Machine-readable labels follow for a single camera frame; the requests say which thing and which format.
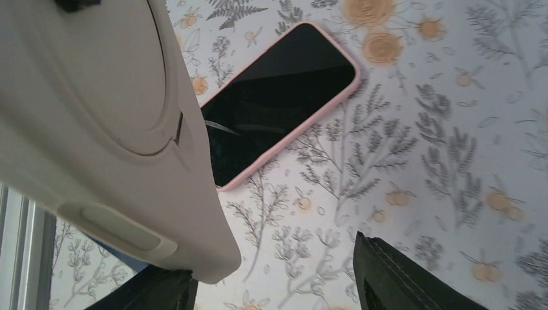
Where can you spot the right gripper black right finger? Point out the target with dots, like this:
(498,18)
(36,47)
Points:
(388,279)

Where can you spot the phone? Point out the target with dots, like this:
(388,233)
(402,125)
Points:
(101,126)
(263,108)

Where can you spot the aluminium front rail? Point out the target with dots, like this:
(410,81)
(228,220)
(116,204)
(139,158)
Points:
(27,252)

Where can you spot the phone in pink case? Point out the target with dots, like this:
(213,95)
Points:
(263,108)

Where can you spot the floral patterned table mat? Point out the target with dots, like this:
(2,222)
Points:
(441,151)

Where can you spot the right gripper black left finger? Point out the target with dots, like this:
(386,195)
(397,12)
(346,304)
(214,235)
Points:
(153,288)

